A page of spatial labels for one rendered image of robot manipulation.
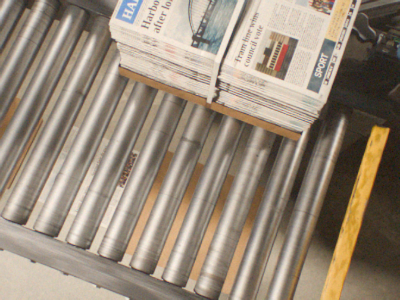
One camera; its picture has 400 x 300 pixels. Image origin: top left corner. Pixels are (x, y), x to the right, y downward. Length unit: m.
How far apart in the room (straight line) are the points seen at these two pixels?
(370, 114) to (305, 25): 0.31
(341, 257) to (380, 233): 0.91
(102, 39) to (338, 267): 0.64
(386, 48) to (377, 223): 0.94
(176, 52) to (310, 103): 0.23
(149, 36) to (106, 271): 0.43
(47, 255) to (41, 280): 0.82
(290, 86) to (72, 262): 0.50
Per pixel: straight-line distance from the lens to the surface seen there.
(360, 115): 1.16
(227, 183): 1.86
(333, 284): 1.04
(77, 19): 1.17
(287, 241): 1.06
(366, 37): 1.20
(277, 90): 0.89
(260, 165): 1.07
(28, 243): 1.06
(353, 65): 1.15
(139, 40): 0.91
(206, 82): 0.96
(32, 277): 1.88
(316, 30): 0.92
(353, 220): 1.06
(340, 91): 1.14
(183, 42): 0.88
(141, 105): 1.09
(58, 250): 1.05
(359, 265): 1.93
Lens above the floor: 1.82
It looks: 75 degrees down
